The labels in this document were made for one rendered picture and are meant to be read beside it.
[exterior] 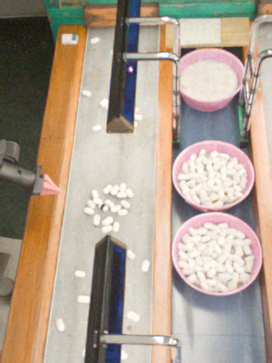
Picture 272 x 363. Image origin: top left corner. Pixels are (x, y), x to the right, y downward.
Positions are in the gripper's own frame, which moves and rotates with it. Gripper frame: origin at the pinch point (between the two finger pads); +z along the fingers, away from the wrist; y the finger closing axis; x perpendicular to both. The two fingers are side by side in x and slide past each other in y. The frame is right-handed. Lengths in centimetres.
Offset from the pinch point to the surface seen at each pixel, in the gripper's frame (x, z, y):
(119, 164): -1.7, 20.4, 18.3
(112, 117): -30.3, -0.4, 9.8
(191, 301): -12, 44, -27
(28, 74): 98, 13, 134
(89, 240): 3.7, 14.7, -10.6
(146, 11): -16, 19, 83
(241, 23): -34, 52, 82
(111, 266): -32.0, 1.8, -34.6
